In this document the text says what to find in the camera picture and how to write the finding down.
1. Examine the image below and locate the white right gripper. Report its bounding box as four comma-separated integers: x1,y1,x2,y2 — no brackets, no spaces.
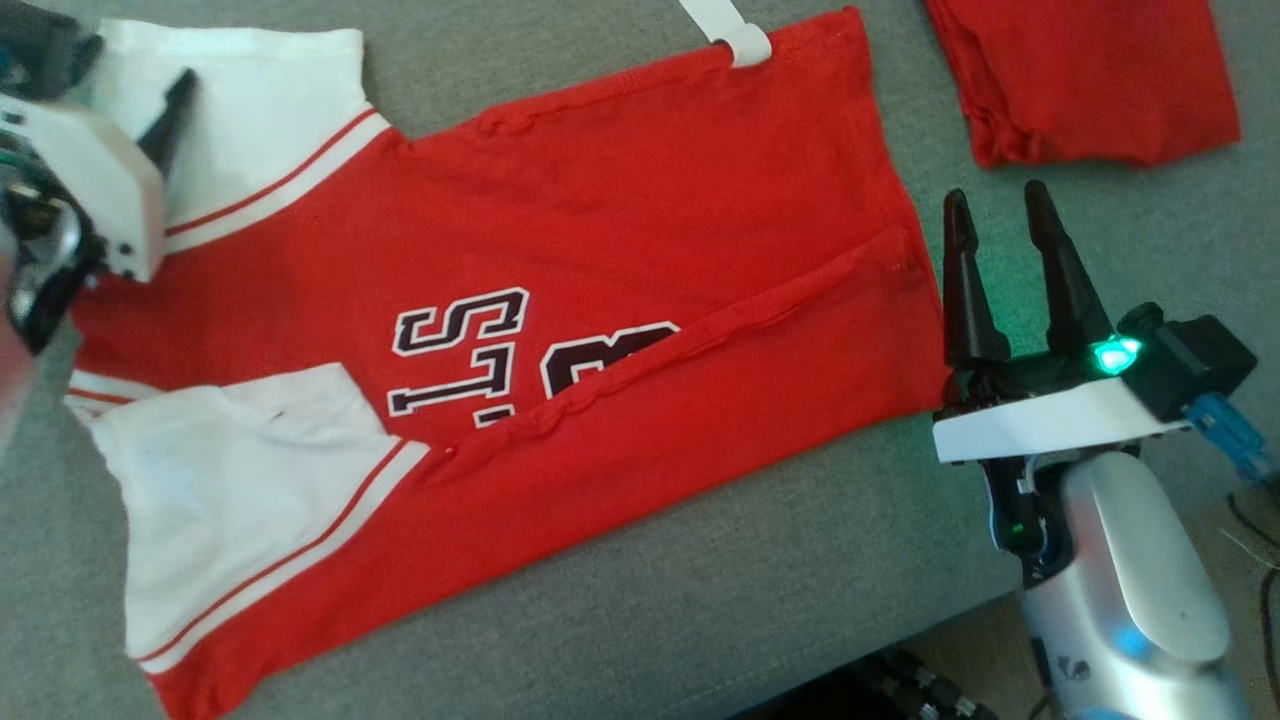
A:
930,180,1196,466

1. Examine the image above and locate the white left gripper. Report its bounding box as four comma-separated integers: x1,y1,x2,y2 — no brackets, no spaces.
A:
0,68,198,284

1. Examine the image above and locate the plain red garment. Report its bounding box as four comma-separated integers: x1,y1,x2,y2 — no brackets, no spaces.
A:
922,0,1243,171

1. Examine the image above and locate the red jersey with letter print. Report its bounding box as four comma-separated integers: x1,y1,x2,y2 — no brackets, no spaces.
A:
65,5,956,720

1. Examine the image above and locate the grey sofa seat cushion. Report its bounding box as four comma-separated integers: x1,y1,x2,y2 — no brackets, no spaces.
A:
0,0,1280,720

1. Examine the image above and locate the white strip tag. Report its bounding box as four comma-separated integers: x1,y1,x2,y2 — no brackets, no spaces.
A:
678,0,774,69

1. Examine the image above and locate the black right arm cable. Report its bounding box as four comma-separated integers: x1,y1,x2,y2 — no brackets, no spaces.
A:
1185,392,1280,701

